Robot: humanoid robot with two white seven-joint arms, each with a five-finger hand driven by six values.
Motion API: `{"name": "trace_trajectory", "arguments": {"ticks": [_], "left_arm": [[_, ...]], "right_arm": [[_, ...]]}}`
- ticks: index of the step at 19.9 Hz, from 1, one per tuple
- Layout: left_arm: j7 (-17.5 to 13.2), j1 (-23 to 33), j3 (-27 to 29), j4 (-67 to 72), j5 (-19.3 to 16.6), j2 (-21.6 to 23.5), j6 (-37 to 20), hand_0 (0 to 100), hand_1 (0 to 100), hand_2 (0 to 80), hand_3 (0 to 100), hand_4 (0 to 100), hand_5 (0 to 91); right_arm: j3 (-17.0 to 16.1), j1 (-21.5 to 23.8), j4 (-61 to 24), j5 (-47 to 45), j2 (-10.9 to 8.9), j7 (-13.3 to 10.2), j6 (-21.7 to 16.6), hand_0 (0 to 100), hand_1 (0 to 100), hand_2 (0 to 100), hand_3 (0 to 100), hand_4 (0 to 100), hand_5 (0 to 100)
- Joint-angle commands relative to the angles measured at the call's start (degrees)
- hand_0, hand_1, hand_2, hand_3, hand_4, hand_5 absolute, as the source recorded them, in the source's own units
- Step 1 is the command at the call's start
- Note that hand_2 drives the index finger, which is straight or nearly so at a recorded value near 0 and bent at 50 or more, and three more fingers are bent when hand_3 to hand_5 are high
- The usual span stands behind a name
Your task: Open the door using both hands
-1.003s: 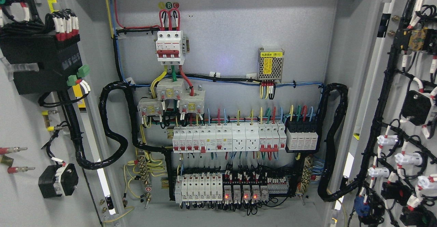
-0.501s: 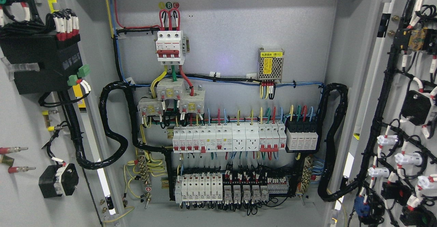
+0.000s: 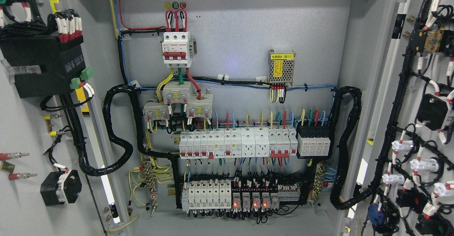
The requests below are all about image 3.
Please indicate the grey cabinet door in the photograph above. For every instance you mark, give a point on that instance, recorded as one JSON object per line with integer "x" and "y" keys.
{"x": 398, "y": 172}
{"x": 98, "y": 208}

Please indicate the grey current transformers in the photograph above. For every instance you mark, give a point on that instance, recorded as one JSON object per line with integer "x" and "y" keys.
{"x": 176, "y": 95}

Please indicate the white breaker and socket row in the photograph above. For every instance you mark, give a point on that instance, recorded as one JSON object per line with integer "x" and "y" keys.
{"x": 239, "y": 143}

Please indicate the metal mesh power supply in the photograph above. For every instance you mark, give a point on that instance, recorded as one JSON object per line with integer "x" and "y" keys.
{"x": 281, "y": 66}

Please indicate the white red main breaker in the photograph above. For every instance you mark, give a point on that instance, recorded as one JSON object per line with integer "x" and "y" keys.
{"x": 177, "y": 49}

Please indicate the lower relay and breaker row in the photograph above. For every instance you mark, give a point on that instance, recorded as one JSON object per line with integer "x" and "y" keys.
{"x": 235, "y": 198}

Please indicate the black surge protector block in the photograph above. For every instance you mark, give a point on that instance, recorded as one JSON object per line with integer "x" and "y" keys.
{"x": 313, "y": 142}

